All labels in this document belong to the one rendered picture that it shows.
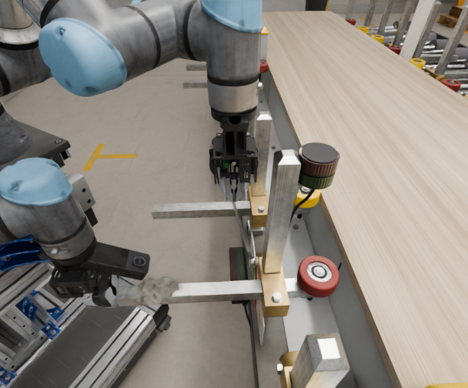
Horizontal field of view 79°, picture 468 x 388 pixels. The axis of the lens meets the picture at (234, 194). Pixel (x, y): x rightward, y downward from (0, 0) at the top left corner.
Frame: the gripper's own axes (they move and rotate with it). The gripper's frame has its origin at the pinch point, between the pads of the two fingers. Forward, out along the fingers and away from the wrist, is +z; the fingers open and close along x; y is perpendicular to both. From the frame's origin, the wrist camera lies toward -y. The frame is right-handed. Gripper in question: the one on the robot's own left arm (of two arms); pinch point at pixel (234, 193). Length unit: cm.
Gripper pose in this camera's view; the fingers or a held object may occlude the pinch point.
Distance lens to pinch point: 58.8
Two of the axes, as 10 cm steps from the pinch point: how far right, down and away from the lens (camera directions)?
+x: 10.0, -0.4, 0.3
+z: 0.1, 7.5, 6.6
